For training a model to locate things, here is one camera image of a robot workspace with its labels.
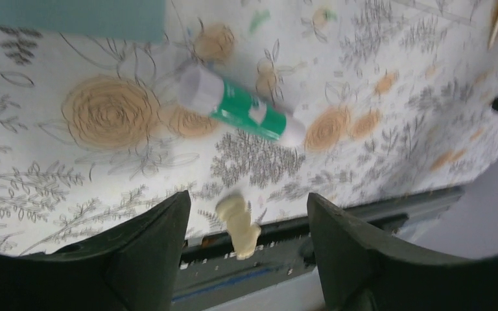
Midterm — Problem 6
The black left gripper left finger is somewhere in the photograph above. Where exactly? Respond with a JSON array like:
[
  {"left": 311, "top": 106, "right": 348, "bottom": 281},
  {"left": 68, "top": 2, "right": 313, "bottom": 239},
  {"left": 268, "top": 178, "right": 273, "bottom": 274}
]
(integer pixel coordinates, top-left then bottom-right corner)
[{"left": 0, "top": 191, "right": 191, "bottom": 310}]

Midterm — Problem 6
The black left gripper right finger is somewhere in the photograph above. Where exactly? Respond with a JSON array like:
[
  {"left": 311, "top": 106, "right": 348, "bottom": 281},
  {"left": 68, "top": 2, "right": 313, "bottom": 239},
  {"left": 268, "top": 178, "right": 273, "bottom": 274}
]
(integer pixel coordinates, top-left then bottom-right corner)
[{"left": 307, "top": 193, "right": 498, "bottom": 310}]

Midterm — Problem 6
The teal paper envelope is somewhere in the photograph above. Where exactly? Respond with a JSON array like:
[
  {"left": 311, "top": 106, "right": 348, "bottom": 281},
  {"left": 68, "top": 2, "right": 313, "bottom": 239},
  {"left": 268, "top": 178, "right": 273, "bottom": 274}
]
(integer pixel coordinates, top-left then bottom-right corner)
[{"left": 0, "top": 0, "right": 166, "bottom": 43}]

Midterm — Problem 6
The cream chess knight piece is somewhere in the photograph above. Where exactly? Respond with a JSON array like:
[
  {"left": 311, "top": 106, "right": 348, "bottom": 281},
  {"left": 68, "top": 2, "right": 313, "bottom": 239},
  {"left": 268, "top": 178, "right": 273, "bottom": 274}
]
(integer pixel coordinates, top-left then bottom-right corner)
[{"left": 215, "top": 193, "right": 261, "bottom": 260}]

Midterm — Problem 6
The floral patterned table mat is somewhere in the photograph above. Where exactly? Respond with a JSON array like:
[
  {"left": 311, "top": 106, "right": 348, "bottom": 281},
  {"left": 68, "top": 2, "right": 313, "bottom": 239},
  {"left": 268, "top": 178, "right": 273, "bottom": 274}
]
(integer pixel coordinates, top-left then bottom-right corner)
[{"left": 0, "top": 1, "right": 498, "bottom": 255}]

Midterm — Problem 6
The green white glue stick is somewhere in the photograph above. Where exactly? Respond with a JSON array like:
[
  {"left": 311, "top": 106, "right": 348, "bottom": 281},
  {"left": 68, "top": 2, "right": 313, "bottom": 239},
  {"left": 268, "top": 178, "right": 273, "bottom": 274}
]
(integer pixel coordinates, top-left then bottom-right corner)
[{"left": 177, "top": 63, "right": 306, "bottom": 147}]

